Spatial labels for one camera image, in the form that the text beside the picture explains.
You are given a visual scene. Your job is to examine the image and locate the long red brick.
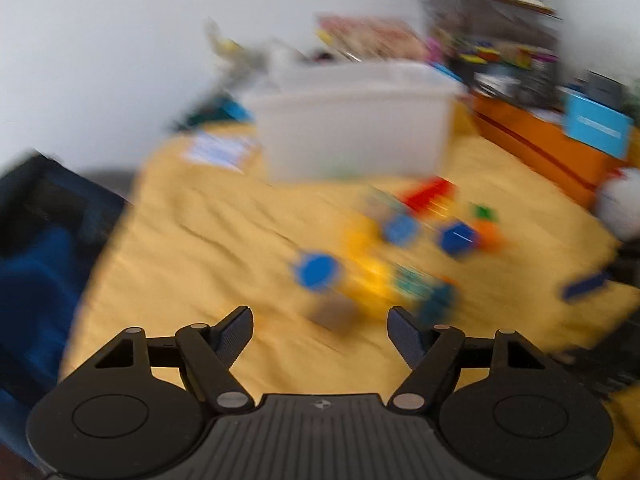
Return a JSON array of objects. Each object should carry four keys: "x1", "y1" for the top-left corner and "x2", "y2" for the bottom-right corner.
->
[{"x1": 400, "y1": 177, "x2": 458, "y2": 216}]

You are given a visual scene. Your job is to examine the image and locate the orange box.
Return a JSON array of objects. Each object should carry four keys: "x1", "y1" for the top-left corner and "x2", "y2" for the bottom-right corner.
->
[{"x1": 470, "y1": 92, "x2": 626, "y2": 206}]

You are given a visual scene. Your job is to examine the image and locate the brown cube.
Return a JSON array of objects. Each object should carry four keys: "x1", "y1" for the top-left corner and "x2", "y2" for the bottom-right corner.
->
[{"x1": 307, "y1": 295, "x2": 361, "y2": 333}]

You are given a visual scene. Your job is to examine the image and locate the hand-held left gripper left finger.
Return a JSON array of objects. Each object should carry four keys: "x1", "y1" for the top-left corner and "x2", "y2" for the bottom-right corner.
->
[{"x1": 80, "y1": 305, "x2": 255, "y2": 415}]

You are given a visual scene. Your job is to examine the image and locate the light blue box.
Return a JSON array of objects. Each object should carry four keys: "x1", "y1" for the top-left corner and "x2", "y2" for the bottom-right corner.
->
[{"x1": 565, "y1": 87, "x2": 633, "y2": 156}]

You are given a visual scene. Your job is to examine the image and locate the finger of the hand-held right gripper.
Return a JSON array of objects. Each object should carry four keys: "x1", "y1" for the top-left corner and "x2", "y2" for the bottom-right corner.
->
[{"x1": 560, "y1": 269, "x2": 612, "y2": 302}]

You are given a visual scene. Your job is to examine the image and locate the green printed toy piece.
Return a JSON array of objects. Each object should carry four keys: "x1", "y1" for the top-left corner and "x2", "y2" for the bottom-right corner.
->
[{"x1": 392, "y1": 264, "x2": 436, "y2": 301}]

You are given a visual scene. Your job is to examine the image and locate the blue round block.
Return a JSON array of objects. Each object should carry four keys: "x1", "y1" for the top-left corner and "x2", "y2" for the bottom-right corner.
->
[{"x1": 292, "y1": 251, "x2": 343, "y2": 292}]

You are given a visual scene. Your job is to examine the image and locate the white blue packet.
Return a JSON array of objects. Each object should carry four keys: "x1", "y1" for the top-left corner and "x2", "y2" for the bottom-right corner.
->
[{"x1": 182, "y1": 132, "x2": 258, "y2": 173}]

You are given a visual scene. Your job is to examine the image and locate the small green brick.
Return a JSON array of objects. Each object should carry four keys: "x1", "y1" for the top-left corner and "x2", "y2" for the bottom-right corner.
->
[{"x1": 470, "y1": 202, "x2": 501, "y2": 223}]

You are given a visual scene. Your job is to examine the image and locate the clear bag of wooden pieces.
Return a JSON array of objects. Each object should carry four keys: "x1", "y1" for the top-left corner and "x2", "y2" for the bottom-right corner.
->
[{"x1": 317, "y1": 15, "x2": 426, "y2": 63}]

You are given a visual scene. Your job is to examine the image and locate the orange brick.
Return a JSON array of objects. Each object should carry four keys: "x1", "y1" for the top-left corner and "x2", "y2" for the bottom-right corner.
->
[{"x1": 472, "y1": 220, "x2": 506, "y2": 251}]

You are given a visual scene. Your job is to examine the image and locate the small light blue brick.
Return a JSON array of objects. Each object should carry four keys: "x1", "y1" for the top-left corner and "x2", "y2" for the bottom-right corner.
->
[{"x1": 382, "y1": 212, "x2": 421, "y2": 246}]

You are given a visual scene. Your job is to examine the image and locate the large yellow brick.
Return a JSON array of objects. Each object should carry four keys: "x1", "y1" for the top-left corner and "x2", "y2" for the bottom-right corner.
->
[{"x1": 345, "y1": 225, "x2": 396, "y2": 313}]

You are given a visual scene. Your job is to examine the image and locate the dark blue brick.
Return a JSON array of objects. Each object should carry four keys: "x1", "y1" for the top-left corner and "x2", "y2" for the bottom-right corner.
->
[{"x1": 437, "y1": 220, "x2": 481, "y2": 256}]

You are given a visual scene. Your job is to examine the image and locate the white plastic bin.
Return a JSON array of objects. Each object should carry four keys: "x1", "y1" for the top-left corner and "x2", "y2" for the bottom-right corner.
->
[{"x1": 242, "y1": 60, "x2": 463, "y2": 183}]

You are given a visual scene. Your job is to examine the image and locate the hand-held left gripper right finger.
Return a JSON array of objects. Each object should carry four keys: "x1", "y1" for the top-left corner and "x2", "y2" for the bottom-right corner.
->
[{"x1": 387, "y1": 305, "x2": 563, "y2": 415}]

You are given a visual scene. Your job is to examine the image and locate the white rounded object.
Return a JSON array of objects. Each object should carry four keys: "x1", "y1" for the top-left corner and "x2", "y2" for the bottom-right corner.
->
[{"x1": 595, "y1": 167, "x2": 640, "y2": 241}]

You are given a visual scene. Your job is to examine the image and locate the teal toy train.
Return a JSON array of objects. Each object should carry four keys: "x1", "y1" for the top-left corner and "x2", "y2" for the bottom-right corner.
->
[{"x1": 417, "y1": 280, "x2": 458, "y2": 325}]

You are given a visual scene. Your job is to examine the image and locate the clear storage box colourful toys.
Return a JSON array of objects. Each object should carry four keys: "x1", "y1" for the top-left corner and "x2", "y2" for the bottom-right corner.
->
[{"x1": 420, "y1": 0, "x2": 561, "y2": 106}]

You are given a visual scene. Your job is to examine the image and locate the yellow blanket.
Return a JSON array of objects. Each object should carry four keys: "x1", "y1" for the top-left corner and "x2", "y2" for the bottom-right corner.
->
[{"x1": 60, "y1": 125, "x2": 640, "y2": 480}]

